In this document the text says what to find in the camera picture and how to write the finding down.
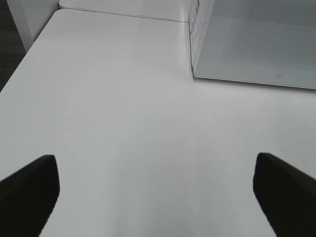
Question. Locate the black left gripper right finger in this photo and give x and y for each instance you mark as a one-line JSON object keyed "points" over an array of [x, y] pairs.
{"points": [[286, 195]]}

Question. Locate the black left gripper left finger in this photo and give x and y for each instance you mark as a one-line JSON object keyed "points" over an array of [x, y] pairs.
{"points": [[28, 197]]}

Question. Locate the white microwave door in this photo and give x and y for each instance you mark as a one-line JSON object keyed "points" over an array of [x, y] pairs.
{"points": [[259, 42]]}

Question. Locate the white microwave oven body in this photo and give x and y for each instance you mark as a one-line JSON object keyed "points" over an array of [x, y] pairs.
{"points": [[195, 37]]}

